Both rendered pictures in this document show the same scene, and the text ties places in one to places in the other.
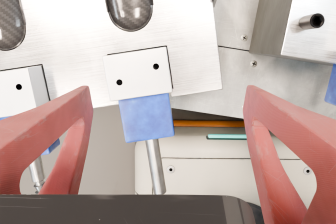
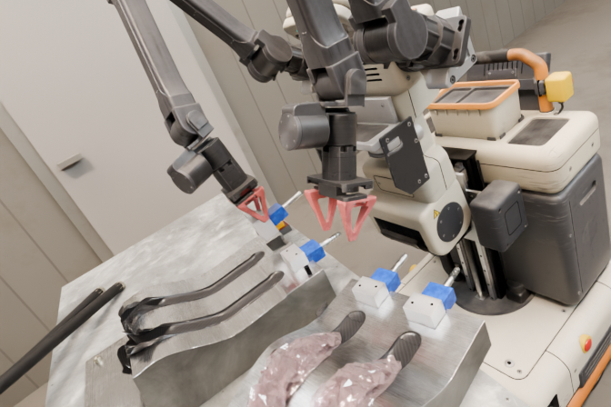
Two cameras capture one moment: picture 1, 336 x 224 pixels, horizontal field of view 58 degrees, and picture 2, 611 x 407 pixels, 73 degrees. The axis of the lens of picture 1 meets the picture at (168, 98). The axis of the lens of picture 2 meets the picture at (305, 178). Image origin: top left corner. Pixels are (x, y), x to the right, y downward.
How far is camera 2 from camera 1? 0.64 m
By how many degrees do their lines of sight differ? 62
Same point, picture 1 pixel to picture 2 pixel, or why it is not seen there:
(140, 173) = (547, 378)
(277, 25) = (317, 282)
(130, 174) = not seen: outside the picture
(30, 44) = (404, 328)
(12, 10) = (400, 347)
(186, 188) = (505, 340)
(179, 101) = not seen: hidden behind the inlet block
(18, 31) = (405, 337)
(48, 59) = (402, 319)
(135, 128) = (388, 274)
